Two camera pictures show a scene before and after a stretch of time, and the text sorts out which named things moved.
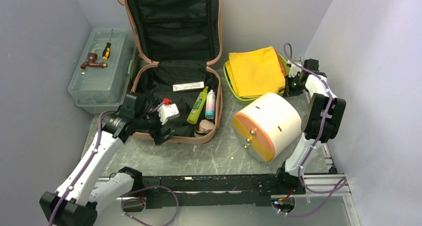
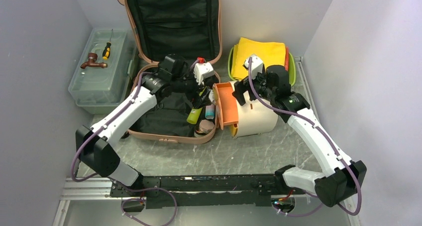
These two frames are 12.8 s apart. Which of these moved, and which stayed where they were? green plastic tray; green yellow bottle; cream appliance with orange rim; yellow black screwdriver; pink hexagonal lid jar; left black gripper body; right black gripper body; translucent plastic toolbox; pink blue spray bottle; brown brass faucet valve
Moved: right black gripper body; green plastic tray; cream appliance with orange rim; left black gripper body
Stayed: yellow black screwdriver; translucent plastic toolbox; brown brass faucet valve; pink hexagonal lid jar; green yellow bottle; pink blue spray bottle
